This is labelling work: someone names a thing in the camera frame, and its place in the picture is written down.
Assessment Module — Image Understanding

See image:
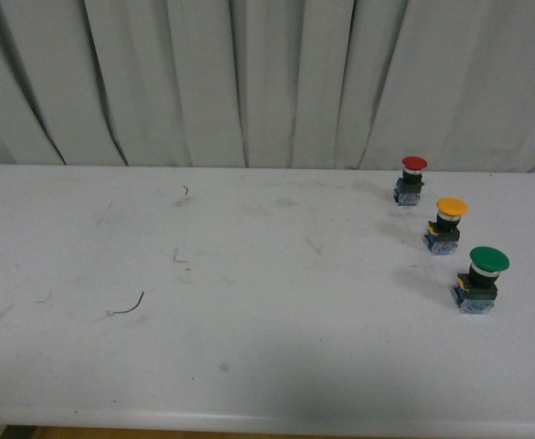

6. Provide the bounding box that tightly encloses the yellow push button switch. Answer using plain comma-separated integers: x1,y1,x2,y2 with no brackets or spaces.
423,198,468,255

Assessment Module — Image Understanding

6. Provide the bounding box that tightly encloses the white curtain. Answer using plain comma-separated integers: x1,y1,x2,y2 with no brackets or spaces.
0,1,535,173

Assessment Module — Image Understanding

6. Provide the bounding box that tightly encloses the red push button switch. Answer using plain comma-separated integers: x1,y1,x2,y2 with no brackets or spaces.
393,155,428,207

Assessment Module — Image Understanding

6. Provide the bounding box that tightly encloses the curved black wire scrap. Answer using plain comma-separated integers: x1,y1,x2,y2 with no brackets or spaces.
104,292,145,316

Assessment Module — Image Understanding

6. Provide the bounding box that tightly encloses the green push button switch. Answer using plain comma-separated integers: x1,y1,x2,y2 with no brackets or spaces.
453,246,510,315

